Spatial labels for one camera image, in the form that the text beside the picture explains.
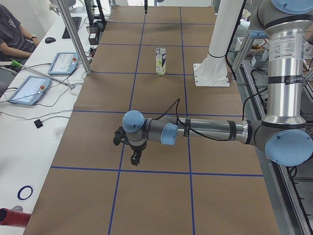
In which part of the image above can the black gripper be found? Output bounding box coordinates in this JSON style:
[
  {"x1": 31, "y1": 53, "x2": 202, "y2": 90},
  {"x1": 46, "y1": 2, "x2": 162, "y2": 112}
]
[{"x1": 129, "y1": 141, "x2": 147, "y2": 165}]

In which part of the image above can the clear tennis ball tube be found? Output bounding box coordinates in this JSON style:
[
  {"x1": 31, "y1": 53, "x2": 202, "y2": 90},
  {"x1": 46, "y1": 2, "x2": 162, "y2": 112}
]
[{"x1": 156, "y1": 47, "x2": 166, "y2": 76}]

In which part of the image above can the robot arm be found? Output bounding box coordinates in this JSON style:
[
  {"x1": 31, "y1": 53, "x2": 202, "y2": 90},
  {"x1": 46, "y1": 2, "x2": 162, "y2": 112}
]
[{"x1": 113, "y1": 0, "x2": 313, "y2": 166}]

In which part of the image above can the black computer monitor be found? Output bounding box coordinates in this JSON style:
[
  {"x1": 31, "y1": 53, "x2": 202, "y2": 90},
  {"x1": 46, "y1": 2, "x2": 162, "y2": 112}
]
[{"x1": 84, "y1": 0, "x2": 110, "y2": 27}]

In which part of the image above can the black box with label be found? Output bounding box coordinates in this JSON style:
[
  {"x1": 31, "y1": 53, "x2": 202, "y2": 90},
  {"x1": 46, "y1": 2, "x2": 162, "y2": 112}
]
[{"x1": 89, "y1": 23, "x2": 105, "y2": 46}]

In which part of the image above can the black keyboard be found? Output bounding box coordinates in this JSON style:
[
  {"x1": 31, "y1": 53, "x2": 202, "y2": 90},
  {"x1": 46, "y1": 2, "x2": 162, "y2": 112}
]
[{"x1": 61, "y1": 16, "x2": 83, "y2": 39}]

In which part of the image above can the far teach pendant tablet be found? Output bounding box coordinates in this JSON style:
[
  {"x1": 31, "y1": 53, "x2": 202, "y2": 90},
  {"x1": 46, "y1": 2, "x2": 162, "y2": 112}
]
[{"x1": 48, "y1": 52, "x2": 80, "y2": 75}]

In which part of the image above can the teach pendant tablet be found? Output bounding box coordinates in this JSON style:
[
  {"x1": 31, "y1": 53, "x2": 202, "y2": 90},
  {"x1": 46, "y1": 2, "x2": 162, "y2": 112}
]
[
  {"x1": 48, "y1": 52, "x2": 80, "y2": 75},
  {"x1": 8, "y1": 75, "x2": 51, "y2": 106}
]

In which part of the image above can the small black square device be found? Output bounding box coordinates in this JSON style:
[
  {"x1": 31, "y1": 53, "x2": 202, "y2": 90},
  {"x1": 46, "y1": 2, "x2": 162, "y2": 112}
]
[{"x1": 34, "y1": 119, "x2": 43, "y2": 129}]

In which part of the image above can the black computer mouse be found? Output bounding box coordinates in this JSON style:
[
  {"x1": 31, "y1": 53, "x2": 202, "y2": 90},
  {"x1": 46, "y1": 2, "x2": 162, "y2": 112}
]
[{"x1": 45, "y1": 37, "x2": 56, "y2": 44}]

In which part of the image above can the blue tape roll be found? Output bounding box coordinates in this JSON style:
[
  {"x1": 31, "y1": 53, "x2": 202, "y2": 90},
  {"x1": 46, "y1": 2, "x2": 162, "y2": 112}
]
[{"x1": 17, "y1": 185, "x2": 34, "y2": 201}]

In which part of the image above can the near teach pendant tablet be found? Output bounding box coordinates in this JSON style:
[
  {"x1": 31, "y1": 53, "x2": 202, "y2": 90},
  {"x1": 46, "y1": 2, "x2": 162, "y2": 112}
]
[{"x1": 8, "y1": 75, "x2": 51, "y2": 106}]

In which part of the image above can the seated person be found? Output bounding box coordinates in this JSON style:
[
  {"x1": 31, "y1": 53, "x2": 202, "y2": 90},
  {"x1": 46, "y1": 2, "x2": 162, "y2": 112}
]
[{"x1": 0, "y1": 5, "x2": 40, "y2": 64}]

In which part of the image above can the red tube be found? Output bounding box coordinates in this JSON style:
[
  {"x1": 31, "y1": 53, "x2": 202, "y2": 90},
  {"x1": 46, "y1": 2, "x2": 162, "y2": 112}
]
[{"x1": 0, "y1": 208, "x2": 31, "y2": 228}]

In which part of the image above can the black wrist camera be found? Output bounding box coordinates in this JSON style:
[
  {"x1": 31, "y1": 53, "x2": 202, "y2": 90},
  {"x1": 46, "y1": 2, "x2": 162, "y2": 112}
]
[{"x1": 113, "y1": 126, "x2": 126, "y2": 146}]

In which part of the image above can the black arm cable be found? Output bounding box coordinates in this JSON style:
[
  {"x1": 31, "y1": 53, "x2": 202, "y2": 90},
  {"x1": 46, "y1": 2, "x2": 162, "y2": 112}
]
[{"x1": 154, "y1": 90, "x2": 269, "y2": 141}]

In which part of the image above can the aluminium frame post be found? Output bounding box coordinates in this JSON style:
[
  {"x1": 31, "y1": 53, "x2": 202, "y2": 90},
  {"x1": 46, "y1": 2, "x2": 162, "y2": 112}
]
[{"x1": 56, "y1": 0, "x2": 91, "y2": 75}]

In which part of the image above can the white camera pillar with base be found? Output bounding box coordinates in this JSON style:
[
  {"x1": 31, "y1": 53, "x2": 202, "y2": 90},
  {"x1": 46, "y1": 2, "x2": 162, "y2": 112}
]
[{"x1": 193, "y1": 0, "x2": 245, "y2": 87}]

